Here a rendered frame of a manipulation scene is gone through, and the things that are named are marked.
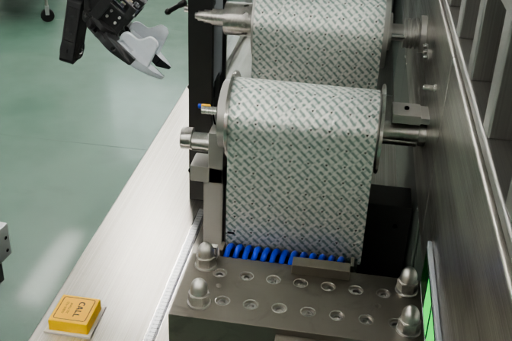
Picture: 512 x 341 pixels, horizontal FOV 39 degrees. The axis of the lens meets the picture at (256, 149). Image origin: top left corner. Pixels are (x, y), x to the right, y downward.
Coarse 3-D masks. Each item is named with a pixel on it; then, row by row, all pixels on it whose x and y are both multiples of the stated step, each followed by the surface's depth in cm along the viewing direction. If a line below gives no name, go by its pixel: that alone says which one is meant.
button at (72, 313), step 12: (60, 300) 128; (72, 300) 128; (84, 300) 128; (96, 300) 128; (60, 312) 125; (72, 312) 125; (84, 312) 125; (96, 312) 127; (60, 324) 123; (72, 324) 123; (84, 324) 122
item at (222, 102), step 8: (224, 88) 117; (224, 96) 117; (224, 104) 116; (224, 112) 116; (216, 120) 116; (216, 128) 117; (216, 136) 118; (376, 136) 113; (376, 144) 114; (376, 152) 115
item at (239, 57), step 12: (228, 0) 214; (240, 0) 213; (252, 0) 212; (396, 0) 206; (396, 12) 208; (228, 36) 219; (240, 36) 218; (228, 48) 220; (240, 48) 220; (396, 48) 212; (228, 60) 222; (240, 60) 222; (396, 60) 214; (228, 72) 224; (240, 72) 224; (384, 72) 216
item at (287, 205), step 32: (256, 160) 118; (256, 192) 121; (288, 192) 120; (320, 192) 119; (352, 192) 118; (256, 224) 123; (288, 224) 122; (320, 224) 121; (352, 224) 120; (352, 256) 123
